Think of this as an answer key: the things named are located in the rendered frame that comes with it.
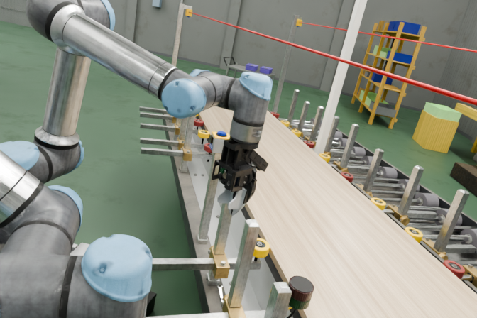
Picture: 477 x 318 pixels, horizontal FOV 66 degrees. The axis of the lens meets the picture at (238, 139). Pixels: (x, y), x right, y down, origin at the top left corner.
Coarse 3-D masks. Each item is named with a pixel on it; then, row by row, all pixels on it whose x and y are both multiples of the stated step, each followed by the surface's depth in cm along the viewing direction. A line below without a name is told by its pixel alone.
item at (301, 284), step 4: (296, 276) 88; (292, 280) 86; (296, 280) 87; (300, 280) 87; (304, 280) 87; (308, 280) 88; (292, 284) 85; (296, 284) 86; (300, 284) 86; (304, 284) 86; (308, 284) 86; (296, 288) 84; (300, 288) 84; (304, 288) 85; (308, 288) 85; (312, 288) 85; (288, 308) 85; (292, 312) 89; (288, 316) 89
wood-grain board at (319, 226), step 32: (224, 128) 268; (288, 160) 230; (320, 160) 242; (256, 192) 179; (288, 192) 186; (320, 192) 193; (352, 192) 201; (288, 224) 156; (320, 224) 161; (352, 224) 167; (384, 224) 173; (288, 256) 134; (320, 256) 138; (352, 256) 142; (384, 256) 147; (416, 256) 151; (320, 288) 121; (352, 288) 124; (384, 288) 127; (416, 288) 131; (448, 288) 134
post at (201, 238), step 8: (216, 168) 153; (208, 184) 157; (216, 184) 156; (208, 192) 156; (208, 200) 158; (208, 208) 159; (208, 216) 161; (200, 224) 164; (208, 224) 162; (200, 232) 163; (200, 240) 163
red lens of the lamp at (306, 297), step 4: (300, 276) 89; (288, 284) 86; (312, 284) 87; (292, 288) 84; (292, 292) 84; (296, 292) 84; (300, 292) 83; (304, 292) 84; (308, 292) 84; (312, 292) 85; (292, 296) 84; (296, 296) 84; (300, 296) 84; (304, 296) 83; (308, 296) 84; (300, 300) 84; (304, 300) 84; (308, 300) 85
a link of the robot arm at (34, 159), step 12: (0, 144) 94; (12, 144) 94; (24, 144) 95; (12, 156) 89; (24, 156) 90; (36, 156) 93; (48, 156) 98; (24, 168) 90; (36, 168) 94; (48, 168) 98; (48, 180) 101
